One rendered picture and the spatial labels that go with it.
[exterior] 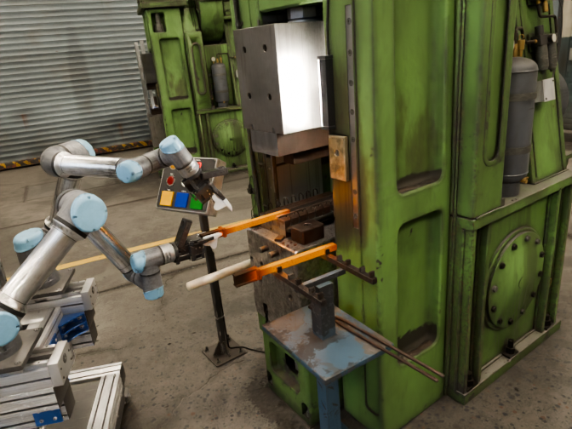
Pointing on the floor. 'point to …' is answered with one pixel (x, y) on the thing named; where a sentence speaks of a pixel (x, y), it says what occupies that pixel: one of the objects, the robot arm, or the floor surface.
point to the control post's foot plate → (224, 352)
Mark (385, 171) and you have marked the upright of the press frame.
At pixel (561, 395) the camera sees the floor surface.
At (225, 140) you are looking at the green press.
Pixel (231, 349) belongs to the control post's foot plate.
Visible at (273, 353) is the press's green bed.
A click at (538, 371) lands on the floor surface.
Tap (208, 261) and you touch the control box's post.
